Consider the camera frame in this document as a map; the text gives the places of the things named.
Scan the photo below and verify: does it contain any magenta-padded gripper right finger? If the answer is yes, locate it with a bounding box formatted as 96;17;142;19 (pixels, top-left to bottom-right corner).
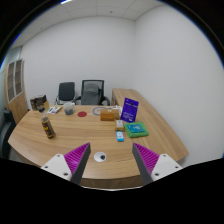
131;143;184;186

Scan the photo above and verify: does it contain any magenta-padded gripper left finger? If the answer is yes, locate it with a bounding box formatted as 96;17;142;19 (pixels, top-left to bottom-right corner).
40;142;92;185

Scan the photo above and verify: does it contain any clear black-capped drink bottle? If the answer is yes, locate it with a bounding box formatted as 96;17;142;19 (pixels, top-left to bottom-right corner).
39;107;57;140

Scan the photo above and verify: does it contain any flat green box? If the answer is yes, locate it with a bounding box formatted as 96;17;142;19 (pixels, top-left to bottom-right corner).
123;121;150;139

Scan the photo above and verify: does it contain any small blue box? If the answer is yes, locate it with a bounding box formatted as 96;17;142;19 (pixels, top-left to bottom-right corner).
115;131;125;143

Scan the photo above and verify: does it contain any small tan box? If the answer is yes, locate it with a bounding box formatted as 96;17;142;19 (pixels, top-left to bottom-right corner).
115;119;125;132

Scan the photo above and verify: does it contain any grey and white cup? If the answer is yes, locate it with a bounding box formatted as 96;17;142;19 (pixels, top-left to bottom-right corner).
63;101;76;116

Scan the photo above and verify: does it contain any purple standing card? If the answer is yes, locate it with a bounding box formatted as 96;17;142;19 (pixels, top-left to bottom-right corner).
120;97;140;124

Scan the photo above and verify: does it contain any brown wooden box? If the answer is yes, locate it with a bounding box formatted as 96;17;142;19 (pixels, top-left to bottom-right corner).
99;108;121;122

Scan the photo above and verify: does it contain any black mesh-back office chair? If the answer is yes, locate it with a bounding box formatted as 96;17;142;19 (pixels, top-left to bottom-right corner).
75;79;111;107

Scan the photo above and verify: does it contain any dark brown printed box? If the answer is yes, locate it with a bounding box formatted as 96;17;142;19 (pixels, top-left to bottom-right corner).
29;94;48;113

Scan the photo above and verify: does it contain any black armchair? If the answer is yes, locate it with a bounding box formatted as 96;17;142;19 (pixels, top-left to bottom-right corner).
0;109;17;159

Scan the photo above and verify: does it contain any wooden shelf cabinet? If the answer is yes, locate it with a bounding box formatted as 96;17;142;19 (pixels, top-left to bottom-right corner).
3;58;29;124

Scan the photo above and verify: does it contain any white round cable grommet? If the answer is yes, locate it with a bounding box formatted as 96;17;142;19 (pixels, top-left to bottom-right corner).
93;151;108;163

